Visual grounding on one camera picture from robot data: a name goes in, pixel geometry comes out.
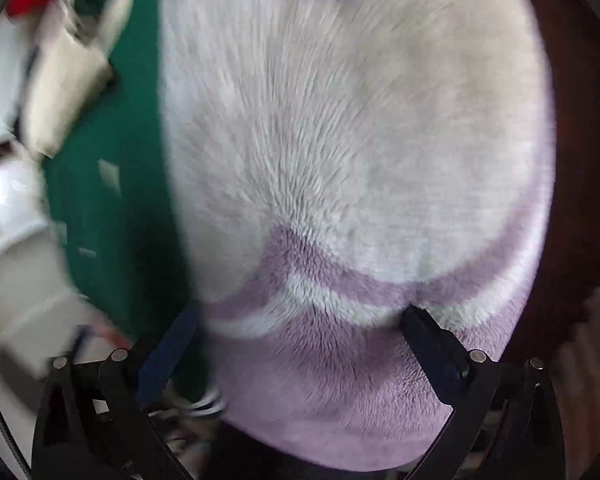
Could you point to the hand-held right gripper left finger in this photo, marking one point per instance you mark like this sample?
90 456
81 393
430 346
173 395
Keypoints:
167 357

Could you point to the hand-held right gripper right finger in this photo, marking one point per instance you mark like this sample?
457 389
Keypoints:
435 355

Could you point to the green and cream varsity jacket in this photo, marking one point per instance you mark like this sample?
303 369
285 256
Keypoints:
120 185

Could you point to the white wardrobe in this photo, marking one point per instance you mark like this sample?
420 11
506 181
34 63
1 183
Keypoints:
10 200

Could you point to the floral purple fleece blanket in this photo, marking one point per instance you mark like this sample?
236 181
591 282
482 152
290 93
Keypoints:
355 135

